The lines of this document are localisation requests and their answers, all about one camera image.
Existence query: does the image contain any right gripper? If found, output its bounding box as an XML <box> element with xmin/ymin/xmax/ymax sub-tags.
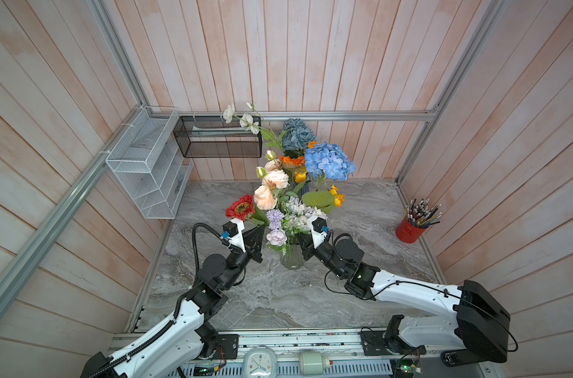
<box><xmin>295</xmin><ymin>224</ymin><xmax>348</xmax><ymax>282</ymax></box>

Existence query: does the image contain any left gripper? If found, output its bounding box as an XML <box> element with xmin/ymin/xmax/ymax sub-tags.
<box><xmin>221</xmin><ymin>223</ymin><xmax>266</xmax><ymax>291</ymax></box>

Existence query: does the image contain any red gerbera stem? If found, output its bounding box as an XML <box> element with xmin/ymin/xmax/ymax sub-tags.
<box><xmin>225</xmin><ymin>195</ymin><xmax>269</xmax><ymax>226</ymax></box>

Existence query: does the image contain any peach peony stem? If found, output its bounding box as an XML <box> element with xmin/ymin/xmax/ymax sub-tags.
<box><xmin>253</xmin><ymin>184</ymin><xmax>277</xmax><ymax>210</ymax></box>
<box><xmin>256</xmin><ymin>150</ymin><xmax>289</xmax><ymax>189</ymax></box>

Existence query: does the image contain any white lilac flower bunch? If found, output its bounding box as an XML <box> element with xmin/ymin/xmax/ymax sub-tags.
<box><xmin>266</xmin><ymin>197</ymin><xmax>327</xmax><ymax>256</ymax></box>

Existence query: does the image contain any clear grey glass vase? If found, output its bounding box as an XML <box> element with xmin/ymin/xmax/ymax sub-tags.
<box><xmin>281</xmin><ymin>243</ymin><xmax>305</xmax><ymax>270</ymax></box>

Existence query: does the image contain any orange poppy flower bunch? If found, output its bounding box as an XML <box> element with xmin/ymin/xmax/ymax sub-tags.
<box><xmin>293</xmin><ymin>140</ymin><xmax>346</xmax><ymax>209</ymax></box>

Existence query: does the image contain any orange gerbera stem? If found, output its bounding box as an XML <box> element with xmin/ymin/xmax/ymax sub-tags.
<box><xmin>279</xmin><ymin>156</ymin><xmax>307</xmax><ymax>184</ymax></box>

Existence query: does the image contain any blue hydrangea stem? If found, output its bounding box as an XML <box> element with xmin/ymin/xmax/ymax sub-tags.
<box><xmin>301</xmin><ymin>142</ymin><xmax>358</xmax><ymax>214</ymax></box>

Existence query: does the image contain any blue rose bunch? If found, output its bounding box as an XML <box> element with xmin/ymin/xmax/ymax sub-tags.
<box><xmin>278</xmin><ymin>118</ymin><xmax>316</xmax><ymax>158</ymax></box>

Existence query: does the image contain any white flower stem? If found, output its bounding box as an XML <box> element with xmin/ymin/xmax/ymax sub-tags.
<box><xmin>222</xmin><ymin>102</ymin><xmax>283</xmax><ymax>151</ymax></box>

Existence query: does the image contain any blue purple glass vase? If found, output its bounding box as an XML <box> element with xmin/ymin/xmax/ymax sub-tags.
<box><xmin>300</xmin><ymin>181</ymin><xmax>310</xmax><ymax>195</ymax></box>

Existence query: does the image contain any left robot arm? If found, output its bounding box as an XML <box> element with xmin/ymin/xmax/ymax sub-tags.
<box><xmin>81</xmin><ymin>219</ymin><xmax>265</xmax><ymax>377</ymax></box>

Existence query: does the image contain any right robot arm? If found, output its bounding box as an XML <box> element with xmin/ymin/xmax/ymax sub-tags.
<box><xmin>297</xmin><ymin>232</ymin><xmax>513</xmax><ymax>367</ymax></box>

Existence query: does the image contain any red pencil cup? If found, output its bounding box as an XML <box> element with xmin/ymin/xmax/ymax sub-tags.
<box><xmin>395</xmin><ymin>217</ymin><xmax>426</xmax><ymax>244</ymax></box>

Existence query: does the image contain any pale green cylinder device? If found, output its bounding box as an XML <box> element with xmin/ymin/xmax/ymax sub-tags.
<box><xmin>299</xmin><ymin>351</ymin><xmax>333</xmax><ymax>376</ymax></box>

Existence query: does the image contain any black mesh basket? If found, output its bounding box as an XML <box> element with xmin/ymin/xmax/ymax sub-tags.
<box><xmin>173</xmin><ymin>115</ymin><xmax>263</xmax><ymax>159</ymax></box>

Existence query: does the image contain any white analog clock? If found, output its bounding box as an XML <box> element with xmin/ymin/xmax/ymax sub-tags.
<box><xmin>242</xmin><ymin>346</ymin><xmax>278</xmax><ymax>378</ymax></box>

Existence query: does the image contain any green circuit board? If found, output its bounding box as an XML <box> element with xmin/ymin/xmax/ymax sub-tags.
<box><xmin>390</xmin><ymin>359</ymin><xmax>422</xmax><ymax>378</ymax></box>

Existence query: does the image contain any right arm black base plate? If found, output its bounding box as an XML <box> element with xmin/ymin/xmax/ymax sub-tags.
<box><xmin>359</xmin><ymin>327</ymin><xmax>427</xmax><ymax>357</ymax></box>

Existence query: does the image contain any black corrugated cable hose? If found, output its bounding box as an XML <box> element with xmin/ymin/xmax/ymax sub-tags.
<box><xmin>85</xmin><ymin>221</ymin><xmax>226</xmax><ymax>378</ymax></box>

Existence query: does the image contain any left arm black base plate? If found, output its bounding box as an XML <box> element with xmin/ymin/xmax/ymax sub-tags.
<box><xmin>198</xmin><ymin>333</ymin><xmax>239</xmax><ymax>360</ymax></box>

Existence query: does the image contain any white wire mesh shelf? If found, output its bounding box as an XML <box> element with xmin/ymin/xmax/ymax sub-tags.
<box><xmin>106</xmin><ymin>106</ymin><xmax>192</xmax><ymax>220</ymax></box>

